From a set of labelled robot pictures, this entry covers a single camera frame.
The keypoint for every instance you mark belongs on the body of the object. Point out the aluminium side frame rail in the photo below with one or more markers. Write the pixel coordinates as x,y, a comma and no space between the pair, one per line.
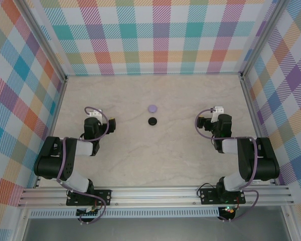
253,113

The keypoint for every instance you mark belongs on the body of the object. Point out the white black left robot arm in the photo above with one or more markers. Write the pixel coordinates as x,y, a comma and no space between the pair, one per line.
55,160

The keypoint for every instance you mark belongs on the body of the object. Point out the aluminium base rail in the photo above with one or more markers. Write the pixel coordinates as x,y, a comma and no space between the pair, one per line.
153,195

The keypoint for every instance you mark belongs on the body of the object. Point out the black earbud charging case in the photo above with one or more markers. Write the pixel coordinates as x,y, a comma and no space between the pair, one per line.
152,121

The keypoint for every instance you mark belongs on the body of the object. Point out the grey metal panel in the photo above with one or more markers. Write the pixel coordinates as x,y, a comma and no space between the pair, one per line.
153,229

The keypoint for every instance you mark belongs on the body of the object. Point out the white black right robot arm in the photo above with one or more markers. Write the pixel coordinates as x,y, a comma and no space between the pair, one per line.
266,160

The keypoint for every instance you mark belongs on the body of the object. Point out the purple earbud charging case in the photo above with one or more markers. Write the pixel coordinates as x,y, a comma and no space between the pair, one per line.
152,108

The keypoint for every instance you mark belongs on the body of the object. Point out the aluminium frame post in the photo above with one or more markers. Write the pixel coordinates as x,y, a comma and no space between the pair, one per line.
43,42
264,37

